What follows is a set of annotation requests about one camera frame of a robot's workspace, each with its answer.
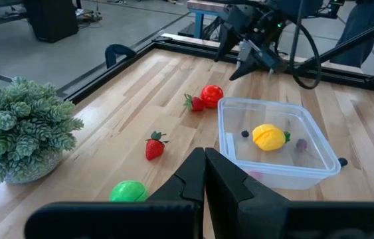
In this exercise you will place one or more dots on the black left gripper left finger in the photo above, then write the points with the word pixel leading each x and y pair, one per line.
pixel 190 179

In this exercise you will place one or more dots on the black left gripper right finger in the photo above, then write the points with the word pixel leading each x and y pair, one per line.
pixel 223 189

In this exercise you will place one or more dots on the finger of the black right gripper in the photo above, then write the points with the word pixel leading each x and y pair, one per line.
pixel 228 40
pixel 256 59

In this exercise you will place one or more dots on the red toy strawberry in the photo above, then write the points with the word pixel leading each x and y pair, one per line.
pixel 196 104
pixel 155 149

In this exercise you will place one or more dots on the clear plastic tupperware container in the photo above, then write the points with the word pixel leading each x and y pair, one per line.
pixel 273 179

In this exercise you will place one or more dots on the red toy tomato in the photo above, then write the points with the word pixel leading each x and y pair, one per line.
pixel 211 95

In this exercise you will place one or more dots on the small dark toy berry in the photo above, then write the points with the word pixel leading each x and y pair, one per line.
pixel 245 133

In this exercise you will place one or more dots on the green toy pear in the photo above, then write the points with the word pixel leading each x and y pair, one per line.
pixel 128 192

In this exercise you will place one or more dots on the yellow toy fruit green stem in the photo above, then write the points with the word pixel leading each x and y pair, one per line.
pixel 268 137

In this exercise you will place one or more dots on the dark blue toy blueberry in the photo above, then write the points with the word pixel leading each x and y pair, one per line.
pixel 342 162

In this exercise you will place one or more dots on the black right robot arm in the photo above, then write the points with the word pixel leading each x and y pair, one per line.
pixel 356 41

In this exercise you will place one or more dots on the blue-legged side table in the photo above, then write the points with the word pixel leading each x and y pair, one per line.
pixel 199 25

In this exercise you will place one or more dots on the person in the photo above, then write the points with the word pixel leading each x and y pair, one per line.
pixel 356 16

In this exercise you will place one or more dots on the black box cabinet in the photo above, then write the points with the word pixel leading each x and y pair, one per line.
pixel 50 20

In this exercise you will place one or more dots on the potted green succulent plant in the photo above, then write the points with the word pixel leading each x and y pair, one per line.
pixel 17 129

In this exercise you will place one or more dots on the black aluminium table frame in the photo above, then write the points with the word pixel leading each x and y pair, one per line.
pixel 190 46

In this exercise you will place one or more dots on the black frame clamp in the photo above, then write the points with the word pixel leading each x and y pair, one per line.
pixel 117 47

